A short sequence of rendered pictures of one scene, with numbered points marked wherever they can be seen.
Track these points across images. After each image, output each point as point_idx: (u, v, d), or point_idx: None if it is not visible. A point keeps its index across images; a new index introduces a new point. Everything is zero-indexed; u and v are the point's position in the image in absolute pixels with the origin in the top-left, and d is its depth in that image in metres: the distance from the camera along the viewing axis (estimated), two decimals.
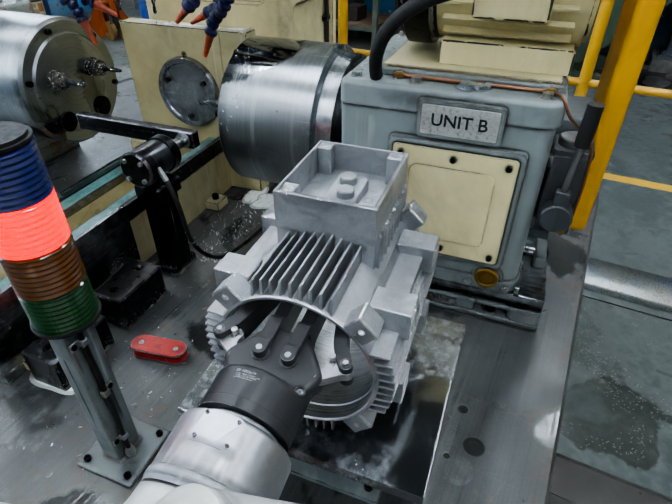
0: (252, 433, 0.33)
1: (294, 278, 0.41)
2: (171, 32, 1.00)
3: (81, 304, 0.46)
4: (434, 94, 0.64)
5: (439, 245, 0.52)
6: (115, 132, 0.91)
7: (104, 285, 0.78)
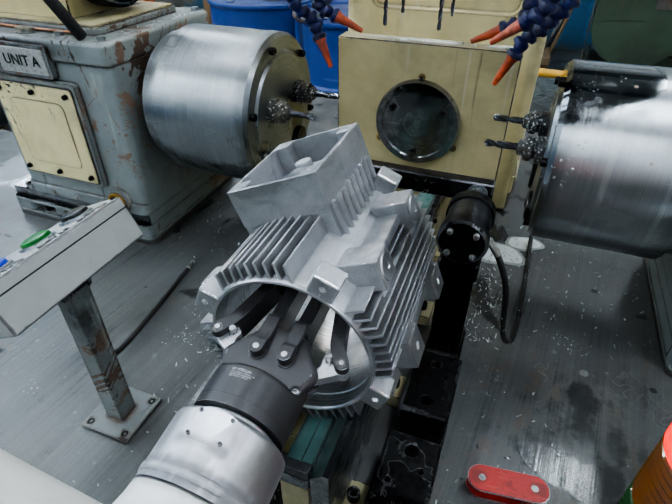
0: (245, 432, 0.33)
1: (249, 258, 0.41)
2: (411, 50, 0.81)
3: None
4: None
5: (415, 198, 0.50)
6: None
7: (410, 393, 0.59)
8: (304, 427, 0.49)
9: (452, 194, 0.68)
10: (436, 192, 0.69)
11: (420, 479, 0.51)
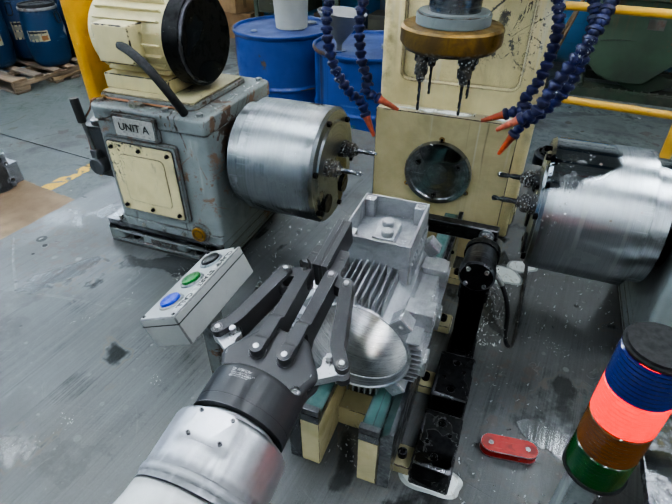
0: (245, 432, 0.33)
1: (358, 292, 0.63)
2: (434, 120, 1.04)
3: None
4: None
5: (450, 268, 0.75)
6: None
7: (439, 383, 0.83)
8: (372, 405, 0.72)
9: (467, 237, 0.92)
10: (455, 234, 0.92)
11: (449, 441, 0.74)
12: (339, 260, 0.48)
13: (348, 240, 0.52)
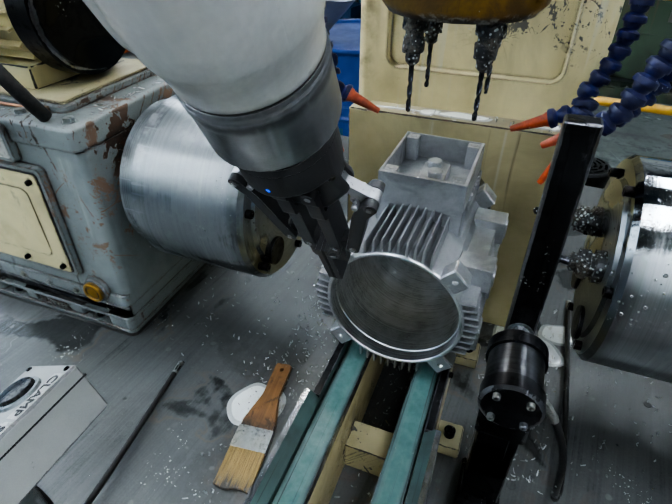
0: None
1: (401, 238, 0.51)
2: (435, 127, 0.69)
3: None
4: None
5: (508, 221, 0.62)
6: (546, 213, 0.45)
7: None
8: None
9: (518, 308, 0.52)
10: (522, 292, 0.50)
11: None
12: None
13: (344, 263, 0.52)
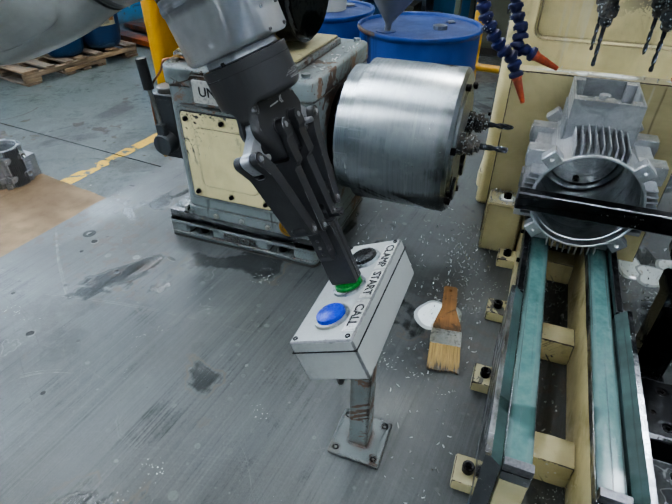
0: (258, 29, 0.37)
1: (605, 143, 0.70)
2: None
3: None
4: None
5: None
6: (574, 215, 0.74)
7: (651, 421, 0.62)
8: (599, 459, 0.52)
9: (661, 231, 0.71)
10: (644, 228, 0.71)
11: None
12: (329, 245, 0.48)
13: (338, 274, 0.51)
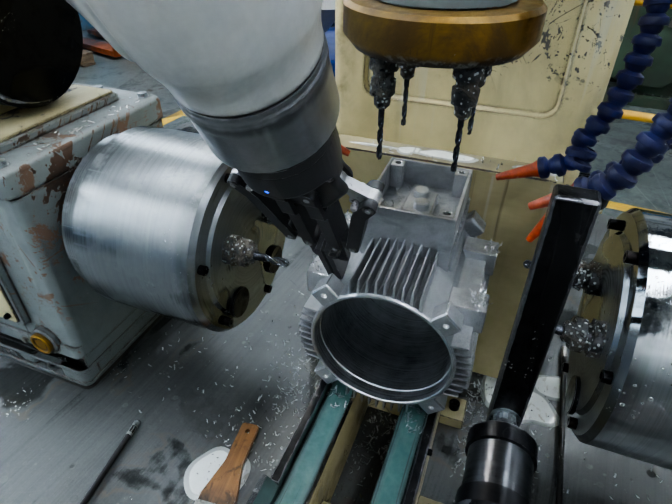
0: None
1: (388, 279, 0.48)
2: None
3: None
4: None
5: None
6: (533, 295, 0.38)
7: None
8: None
9: (502, 393, 0.45)
10: (506, 377, 0.43)
11: None
12: None
13: (344, 263, 0.52)
